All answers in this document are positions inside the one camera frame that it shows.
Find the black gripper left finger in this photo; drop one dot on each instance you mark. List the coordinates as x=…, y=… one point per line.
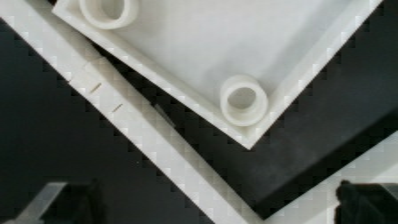
x=67, y=204

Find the white U-shaped obstacle fence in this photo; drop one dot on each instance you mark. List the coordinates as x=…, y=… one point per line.
x=97, y=81

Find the white square tabletop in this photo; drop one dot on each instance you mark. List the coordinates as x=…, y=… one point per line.
x=230, y=52

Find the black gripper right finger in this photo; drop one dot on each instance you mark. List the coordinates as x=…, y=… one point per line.
x=369, y=203

